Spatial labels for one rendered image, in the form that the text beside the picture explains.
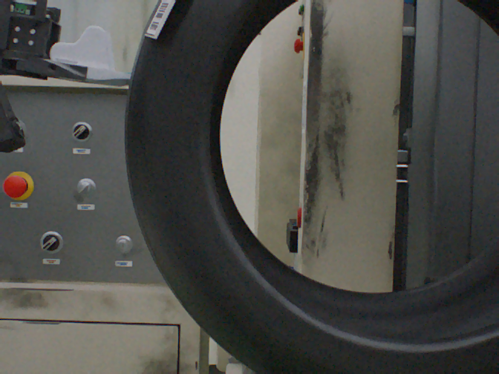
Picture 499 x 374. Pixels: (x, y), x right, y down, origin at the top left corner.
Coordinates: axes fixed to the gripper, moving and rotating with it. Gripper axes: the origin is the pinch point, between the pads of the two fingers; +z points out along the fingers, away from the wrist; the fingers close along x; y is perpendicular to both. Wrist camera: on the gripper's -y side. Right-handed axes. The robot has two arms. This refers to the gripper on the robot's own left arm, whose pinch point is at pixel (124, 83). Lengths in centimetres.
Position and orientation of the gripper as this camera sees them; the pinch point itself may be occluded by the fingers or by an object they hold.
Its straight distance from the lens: 101.8
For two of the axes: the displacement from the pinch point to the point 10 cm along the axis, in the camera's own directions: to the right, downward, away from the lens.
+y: 1.5, -9.9, -0.5
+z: 9.9, 1.5, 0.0
